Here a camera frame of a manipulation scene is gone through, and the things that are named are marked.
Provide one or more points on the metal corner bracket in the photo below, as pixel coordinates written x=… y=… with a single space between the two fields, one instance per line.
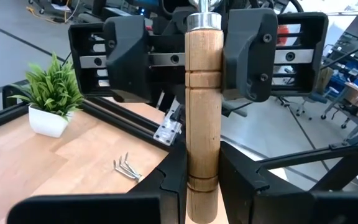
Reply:
x=166 y=132

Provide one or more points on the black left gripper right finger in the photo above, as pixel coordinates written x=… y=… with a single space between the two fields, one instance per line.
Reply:
x=291 y=208

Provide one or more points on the artificial plant in white pot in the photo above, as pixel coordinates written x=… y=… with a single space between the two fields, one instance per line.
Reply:
x=47 y=124

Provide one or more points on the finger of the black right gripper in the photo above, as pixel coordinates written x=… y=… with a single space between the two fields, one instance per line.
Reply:
x=127 y=56
x=250 y=62

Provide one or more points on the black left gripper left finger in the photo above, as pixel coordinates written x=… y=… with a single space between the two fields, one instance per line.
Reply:
x=104 y=210

